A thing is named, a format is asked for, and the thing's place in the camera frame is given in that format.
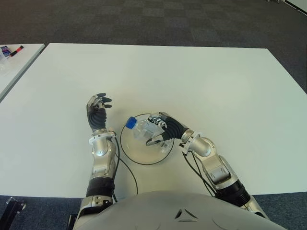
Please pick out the red black screwdriver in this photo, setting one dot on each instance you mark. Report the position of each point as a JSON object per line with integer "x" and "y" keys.
{"x": 17, "y": 49}

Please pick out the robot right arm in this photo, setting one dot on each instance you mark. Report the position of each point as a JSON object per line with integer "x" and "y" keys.
{"x": 216, "y": 165}

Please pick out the white side table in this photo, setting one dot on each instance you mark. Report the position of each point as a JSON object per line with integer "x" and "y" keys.
{"x": 19, "y": 64}

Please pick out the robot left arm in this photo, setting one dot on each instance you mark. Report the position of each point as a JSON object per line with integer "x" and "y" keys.
{"x": 102, "y": 165}

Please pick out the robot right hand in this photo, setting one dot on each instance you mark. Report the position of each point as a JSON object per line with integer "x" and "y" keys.
{"x": 171, "y": 129}

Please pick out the white panel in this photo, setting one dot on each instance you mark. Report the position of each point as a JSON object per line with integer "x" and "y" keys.
{"x": 299, "y": 3}

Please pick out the black metal stand foot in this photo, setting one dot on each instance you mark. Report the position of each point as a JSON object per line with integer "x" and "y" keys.
{"x": 15, "y": 206}

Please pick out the blue white packet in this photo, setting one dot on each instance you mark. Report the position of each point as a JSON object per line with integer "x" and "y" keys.
{"x": 4, "y": 50}

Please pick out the white plate black rim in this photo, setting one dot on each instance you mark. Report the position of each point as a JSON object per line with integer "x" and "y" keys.
{"x": 144, "y": 151}

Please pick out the clear water bottle blue cap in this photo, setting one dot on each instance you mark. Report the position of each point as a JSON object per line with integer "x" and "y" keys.
{"x": 144, "y": 130}

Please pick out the grey robot torso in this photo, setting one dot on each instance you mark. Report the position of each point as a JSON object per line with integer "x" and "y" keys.
{"x": 168, "y": 210}

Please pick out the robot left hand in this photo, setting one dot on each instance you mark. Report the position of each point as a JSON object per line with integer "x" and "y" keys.
{"x": 97, "y": 117}

